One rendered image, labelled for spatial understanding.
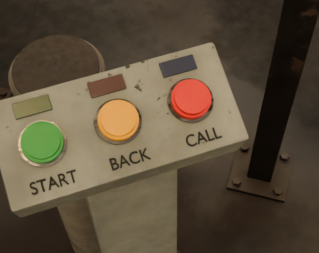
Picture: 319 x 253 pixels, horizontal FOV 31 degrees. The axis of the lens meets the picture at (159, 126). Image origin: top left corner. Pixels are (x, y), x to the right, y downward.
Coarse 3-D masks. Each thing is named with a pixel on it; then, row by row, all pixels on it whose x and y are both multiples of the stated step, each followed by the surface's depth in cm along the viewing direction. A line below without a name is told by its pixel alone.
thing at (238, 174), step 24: (288, 0) 78; (312, 0) 76; (288, 24) 81; (312, 24) 80; (288, 48) 85; (288, 72) 89; (0, 96) 132; (264, 96) 96; (288, 96) 94; (264, 120) 101; (264, 144) 107; (240, 168) 120; (264, 168) 114; (288, 168) 120; (264, 192) 117
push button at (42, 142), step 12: (24, 132) 54; (36, 132) 53; (48, 132) 53; (60, 132) 54; (24, 144) 53; (36, 144) 53; (48, 144) 53; (60, 144) 54; (36, 156) 53; (48, 156) 53
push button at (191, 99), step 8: (184, 80) 56; (192, 80) 56; (176, 88) 56; (184, 88) 56; (192, 88) 56; (200, 88) 56; (176, 96) 55; (184, 96) 56; (192, 96) 56; (200, 96) 56; (208, 96) 56; (176, 104) 55; (184, 104) 55; (192, 104) 55; (200, 104) 55; (208, 104) 56; (176, 112) 56; (184, 112) 55; (192, 112) 55; (200, 112) 56
